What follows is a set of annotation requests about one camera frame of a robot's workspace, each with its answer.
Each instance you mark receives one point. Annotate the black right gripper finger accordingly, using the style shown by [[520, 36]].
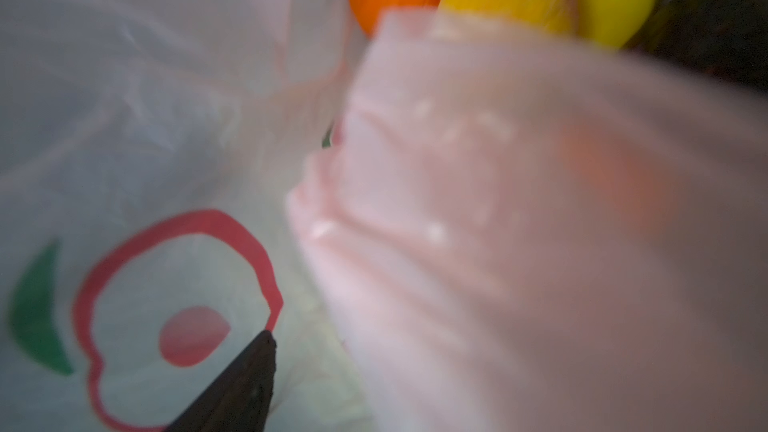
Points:
[[238, 400]]

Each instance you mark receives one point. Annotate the pink plastic bag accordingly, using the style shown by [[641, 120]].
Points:
[[457, 224]]

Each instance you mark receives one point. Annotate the dark avocado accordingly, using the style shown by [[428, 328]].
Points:
[[726, 39]]

